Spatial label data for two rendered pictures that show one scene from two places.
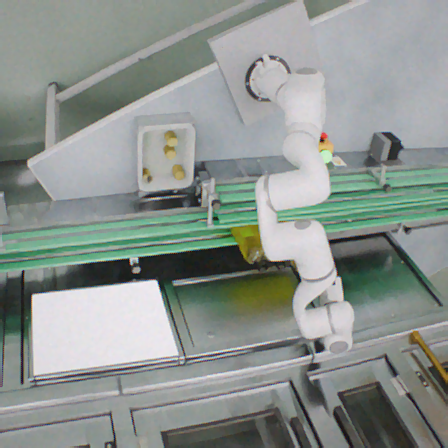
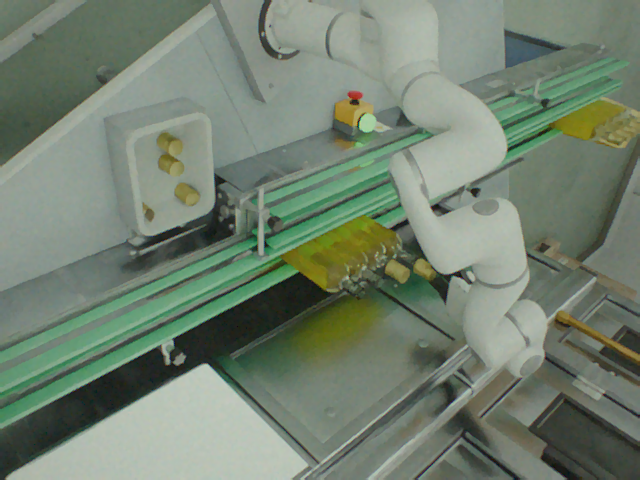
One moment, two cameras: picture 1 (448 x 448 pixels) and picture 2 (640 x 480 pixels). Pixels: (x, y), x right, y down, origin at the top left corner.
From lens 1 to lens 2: 0.55 m
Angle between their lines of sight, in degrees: 21
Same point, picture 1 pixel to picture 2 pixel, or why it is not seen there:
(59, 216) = (14, 320)
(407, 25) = not seen: outside the picture
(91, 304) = (126, 445)
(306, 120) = (425, 56)
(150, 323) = (238, 433)
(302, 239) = (498, 228)
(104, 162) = (66, 207)
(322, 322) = (513, 338)
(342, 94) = not seen: hidden behind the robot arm
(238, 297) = (329, 344)
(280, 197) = (441, 177)
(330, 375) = (502, 407)
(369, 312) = not seen: hidden behind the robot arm
